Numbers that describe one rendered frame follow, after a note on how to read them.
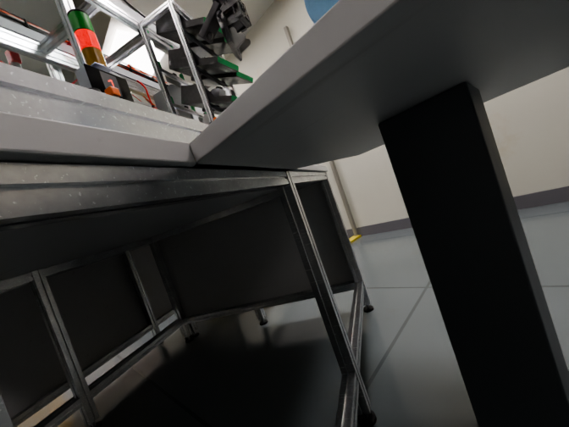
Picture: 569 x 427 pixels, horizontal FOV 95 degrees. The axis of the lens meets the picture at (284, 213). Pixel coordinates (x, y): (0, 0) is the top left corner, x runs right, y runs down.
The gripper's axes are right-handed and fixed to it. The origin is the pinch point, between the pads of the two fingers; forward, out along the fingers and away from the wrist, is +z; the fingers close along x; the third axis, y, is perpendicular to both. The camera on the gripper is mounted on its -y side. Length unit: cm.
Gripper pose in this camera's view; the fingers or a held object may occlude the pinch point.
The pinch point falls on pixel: (237, 58)
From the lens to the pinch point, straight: 99.5
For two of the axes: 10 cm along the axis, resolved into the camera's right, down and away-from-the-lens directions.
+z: 3.3, 9.4, 0.3
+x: 3.1, -1.4, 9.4
